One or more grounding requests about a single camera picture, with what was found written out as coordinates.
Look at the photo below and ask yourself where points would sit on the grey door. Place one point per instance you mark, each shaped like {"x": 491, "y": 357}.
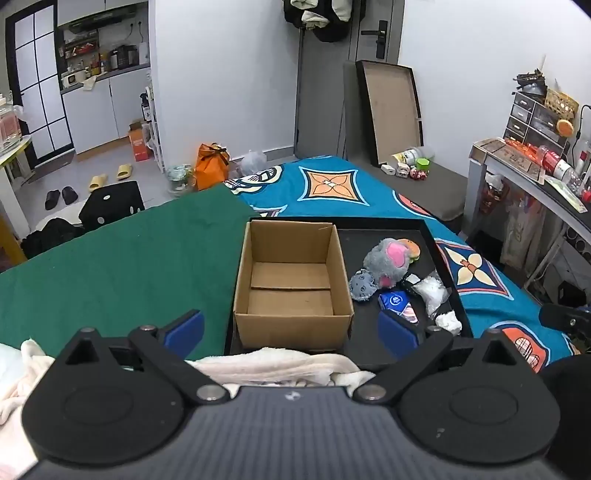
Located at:
{"x": 323, "y": 92}

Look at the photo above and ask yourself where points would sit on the brown cardboard box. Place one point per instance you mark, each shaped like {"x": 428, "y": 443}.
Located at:
{"x": 286, "y": 323}

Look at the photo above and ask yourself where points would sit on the burger plush toy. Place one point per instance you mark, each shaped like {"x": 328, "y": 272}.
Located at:
{"x": 412, "y": 249}

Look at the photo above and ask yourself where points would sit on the orange cardboard box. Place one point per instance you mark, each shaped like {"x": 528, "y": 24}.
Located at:
{"x": 141, "y": 143}

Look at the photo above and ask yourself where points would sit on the clear bag with white fluff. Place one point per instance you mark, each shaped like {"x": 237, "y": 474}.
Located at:
{"x": 431, "y": 290}

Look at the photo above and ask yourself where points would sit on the clear bag with greens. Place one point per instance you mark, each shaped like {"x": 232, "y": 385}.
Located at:
{"x": 180, "y": 179}

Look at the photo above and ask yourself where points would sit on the blue patterned blanket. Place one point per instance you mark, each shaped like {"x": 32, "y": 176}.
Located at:
{"x": 323, "y": 184}

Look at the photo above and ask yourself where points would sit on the beige tote bag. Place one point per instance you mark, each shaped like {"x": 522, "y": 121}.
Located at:
{"x": 517, "y": 230}

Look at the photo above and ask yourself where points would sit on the black clothes pile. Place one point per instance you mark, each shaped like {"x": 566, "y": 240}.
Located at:
{"x": 51, "y": 235}

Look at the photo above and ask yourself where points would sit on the black shallow tray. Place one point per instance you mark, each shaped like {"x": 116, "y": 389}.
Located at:
{"x": 364, "y": 330}

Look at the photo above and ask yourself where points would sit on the blue tissue packet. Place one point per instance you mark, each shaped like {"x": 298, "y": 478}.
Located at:
{"x": 395, "y": 302}

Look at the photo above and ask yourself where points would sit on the hanging clothes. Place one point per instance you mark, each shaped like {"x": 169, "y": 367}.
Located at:
{"x": 318, "y": 16}

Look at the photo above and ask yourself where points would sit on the green small cup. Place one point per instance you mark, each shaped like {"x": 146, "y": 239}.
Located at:
{"x": 423, "y": 165}

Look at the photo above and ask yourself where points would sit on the black framed sliding door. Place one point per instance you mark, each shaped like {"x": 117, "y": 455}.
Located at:
{"x": 44, "y": 69}

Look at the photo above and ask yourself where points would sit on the grey pink paw plush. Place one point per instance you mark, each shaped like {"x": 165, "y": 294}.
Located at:
{"x": 381, "y": 263}

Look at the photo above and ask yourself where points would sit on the red white bottle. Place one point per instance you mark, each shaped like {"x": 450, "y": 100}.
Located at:
{"x": 554, "y": 162}

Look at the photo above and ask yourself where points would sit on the large black leaning tray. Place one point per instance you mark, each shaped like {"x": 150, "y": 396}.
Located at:
{"x": 392, "y": 110}

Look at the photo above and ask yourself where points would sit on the white fleece towel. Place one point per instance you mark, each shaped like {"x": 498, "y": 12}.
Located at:
{"x": 258, "y": 364}

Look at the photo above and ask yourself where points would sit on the white kitchen cabinets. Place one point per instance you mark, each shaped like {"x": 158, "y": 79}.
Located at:
{"x": 92, "y": 115}

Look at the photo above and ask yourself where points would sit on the white plastic bag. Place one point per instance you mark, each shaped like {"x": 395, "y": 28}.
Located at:
{"x": 253, "y": 162}

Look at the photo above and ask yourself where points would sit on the white crumpled cloth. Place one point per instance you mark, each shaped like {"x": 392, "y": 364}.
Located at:
{"x": 449, "y": 321}

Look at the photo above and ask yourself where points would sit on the orange bag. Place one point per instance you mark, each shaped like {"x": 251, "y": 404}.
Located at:
{"x": 210, "y": 168}

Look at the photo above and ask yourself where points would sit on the black dice stool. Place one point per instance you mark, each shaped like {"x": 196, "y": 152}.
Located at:
{"x": 111, "y": 203}

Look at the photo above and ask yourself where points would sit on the yellow slipper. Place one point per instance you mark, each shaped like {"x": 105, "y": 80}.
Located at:
{"x": 97, "y": 182}
{"x": 124, "y": 172}

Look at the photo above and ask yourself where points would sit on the black slipper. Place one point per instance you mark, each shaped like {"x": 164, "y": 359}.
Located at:
{"x": 53, "y": 199}
{"x": 70, "y": 194}

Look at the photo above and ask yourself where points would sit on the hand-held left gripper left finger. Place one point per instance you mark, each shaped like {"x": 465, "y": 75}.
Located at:
{"x": 187, "y": 330}

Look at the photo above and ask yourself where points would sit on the small white box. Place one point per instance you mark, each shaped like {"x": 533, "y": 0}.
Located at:
{"x": 388, "y": 169}

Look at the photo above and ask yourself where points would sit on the white desk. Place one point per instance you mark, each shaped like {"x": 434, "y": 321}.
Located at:
{"x": 521, "y": 177}

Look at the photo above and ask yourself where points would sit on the small figure toy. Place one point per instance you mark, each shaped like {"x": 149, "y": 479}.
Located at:
{"x": 402, "y": 171}

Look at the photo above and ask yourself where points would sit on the green blanket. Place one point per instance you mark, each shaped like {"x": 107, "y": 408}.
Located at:
{"x": 115, "y": 277}

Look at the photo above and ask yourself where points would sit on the small red toy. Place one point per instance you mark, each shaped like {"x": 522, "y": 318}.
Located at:
{"x": 418, "y": 174}

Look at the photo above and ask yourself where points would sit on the white storage rack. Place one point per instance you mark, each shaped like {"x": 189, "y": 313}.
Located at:
{"x": 151, "y": 124}

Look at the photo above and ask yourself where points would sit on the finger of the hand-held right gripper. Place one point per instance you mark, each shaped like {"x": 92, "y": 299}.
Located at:
{"x": 563, "y": 317}

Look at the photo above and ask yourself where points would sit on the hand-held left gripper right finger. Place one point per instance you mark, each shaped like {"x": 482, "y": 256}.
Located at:
{"x": 397, "y": 332}

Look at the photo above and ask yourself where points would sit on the small grey plush ball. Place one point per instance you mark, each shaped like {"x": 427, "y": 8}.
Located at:
{"x": 362, "y": 286}

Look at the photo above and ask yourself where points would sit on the black door lock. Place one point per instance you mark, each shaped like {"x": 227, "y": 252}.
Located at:
{"x": 381, "y": 37}

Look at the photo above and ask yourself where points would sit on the woven basket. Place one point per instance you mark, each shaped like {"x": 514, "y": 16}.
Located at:
{"x": 561, "y": 104}

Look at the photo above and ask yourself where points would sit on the grey drawer organiser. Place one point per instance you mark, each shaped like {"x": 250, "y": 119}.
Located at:
{"x": 531, "y": 120}

